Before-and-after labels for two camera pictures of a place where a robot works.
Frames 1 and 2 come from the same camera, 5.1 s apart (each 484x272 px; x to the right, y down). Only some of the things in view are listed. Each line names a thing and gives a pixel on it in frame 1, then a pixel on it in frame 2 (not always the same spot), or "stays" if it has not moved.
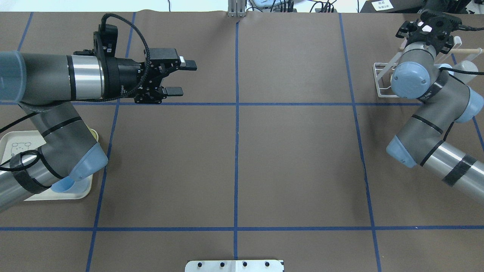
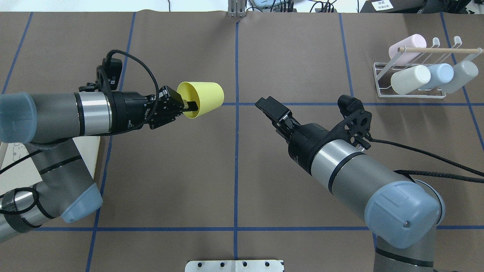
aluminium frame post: (236, 8) stays
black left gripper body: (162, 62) to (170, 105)
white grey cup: (466, 65) stays
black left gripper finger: (187, 64) to (190, 106)
